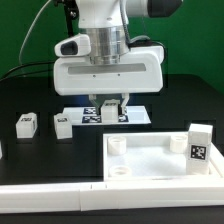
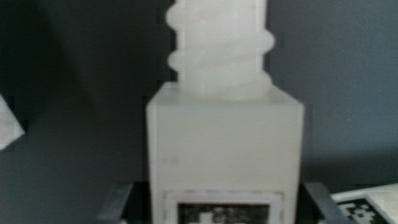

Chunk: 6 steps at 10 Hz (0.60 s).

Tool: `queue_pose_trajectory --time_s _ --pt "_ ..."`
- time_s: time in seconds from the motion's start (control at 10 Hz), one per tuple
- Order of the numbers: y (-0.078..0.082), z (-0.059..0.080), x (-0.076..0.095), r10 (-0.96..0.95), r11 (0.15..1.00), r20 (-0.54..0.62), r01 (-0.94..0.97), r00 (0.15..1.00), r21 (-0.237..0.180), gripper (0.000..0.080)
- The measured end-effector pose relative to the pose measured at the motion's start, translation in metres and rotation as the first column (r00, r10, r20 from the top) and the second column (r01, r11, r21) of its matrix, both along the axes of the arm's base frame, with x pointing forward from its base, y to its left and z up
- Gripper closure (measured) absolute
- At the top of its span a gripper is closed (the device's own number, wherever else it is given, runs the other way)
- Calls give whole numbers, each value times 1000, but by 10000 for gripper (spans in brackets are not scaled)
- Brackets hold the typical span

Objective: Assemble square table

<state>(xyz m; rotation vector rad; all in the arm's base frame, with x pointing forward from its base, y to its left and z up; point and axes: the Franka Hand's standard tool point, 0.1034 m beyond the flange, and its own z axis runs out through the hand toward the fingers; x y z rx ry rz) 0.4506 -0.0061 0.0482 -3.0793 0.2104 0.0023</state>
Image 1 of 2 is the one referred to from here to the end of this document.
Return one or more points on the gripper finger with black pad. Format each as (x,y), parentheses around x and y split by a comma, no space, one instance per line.
(95,102)
(124,103)

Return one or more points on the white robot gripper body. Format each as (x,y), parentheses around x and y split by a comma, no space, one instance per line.
(138,71)

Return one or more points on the white square table top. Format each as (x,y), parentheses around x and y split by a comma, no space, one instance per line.
(143,156)

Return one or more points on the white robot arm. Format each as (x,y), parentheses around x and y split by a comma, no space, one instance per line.
(102,58)

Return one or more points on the white sheet with tags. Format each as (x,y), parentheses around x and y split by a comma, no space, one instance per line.
(82,116)

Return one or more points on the white front fence bar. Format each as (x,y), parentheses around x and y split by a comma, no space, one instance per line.
(111,195)

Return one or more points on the white block at left edge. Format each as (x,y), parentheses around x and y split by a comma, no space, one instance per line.
(1,154)

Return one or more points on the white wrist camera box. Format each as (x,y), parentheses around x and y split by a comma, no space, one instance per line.
(78,45)

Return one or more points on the black camera stand pole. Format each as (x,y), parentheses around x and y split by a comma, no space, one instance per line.
(71,12)

